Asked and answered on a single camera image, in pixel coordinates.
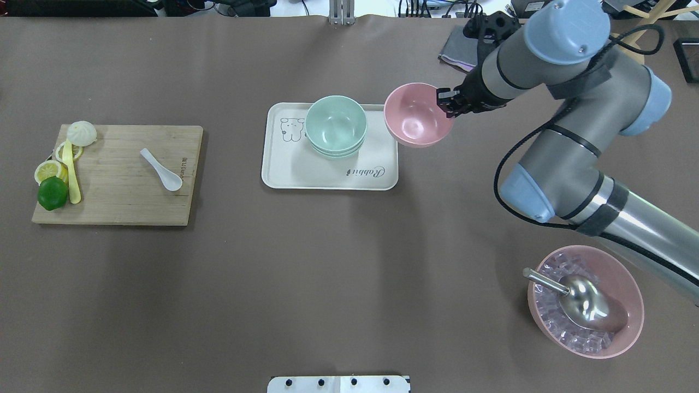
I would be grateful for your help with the white ceramic spoon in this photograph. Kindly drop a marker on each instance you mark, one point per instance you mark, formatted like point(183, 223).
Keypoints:
point(171, 181)

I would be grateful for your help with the yellow plastic knife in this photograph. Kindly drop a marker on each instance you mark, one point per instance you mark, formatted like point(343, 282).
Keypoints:
point(74, 192)

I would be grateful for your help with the green stacked bowls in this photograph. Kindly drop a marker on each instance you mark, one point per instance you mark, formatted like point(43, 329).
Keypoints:
point(336, 126)

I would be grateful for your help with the wooden cutting board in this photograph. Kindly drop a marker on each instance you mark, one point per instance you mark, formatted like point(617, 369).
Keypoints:
point(119, 186)

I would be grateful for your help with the lemon slice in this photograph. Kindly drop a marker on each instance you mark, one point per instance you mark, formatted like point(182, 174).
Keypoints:
point(50, 168)
point(77, 152)

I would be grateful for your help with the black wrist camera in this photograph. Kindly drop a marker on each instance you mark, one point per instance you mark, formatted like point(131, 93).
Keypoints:
point(490, 31)

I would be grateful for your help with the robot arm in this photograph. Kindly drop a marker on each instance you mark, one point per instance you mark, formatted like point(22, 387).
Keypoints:
point(567, 47)

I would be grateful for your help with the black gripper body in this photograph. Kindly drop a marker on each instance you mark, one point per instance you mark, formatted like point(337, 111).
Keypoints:
point(476, 93)

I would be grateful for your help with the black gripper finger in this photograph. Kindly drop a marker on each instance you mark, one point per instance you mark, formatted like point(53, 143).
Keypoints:
point(444, 94)
point(450, 111)

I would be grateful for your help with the green lime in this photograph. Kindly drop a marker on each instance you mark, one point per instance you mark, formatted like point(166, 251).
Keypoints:
point(52, 193)

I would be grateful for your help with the metal ice scoop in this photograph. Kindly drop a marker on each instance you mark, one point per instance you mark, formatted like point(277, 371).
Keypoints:
point(584, 303)

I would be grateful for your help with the white rabbit tray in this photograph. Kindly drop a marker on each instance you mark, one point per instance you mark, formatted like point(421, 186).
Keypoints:
point(289, 162)

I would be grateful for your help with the large pink ice bowl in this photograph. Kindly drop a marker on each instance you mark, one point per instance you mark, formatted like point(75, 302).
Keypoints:
point(609, 275)

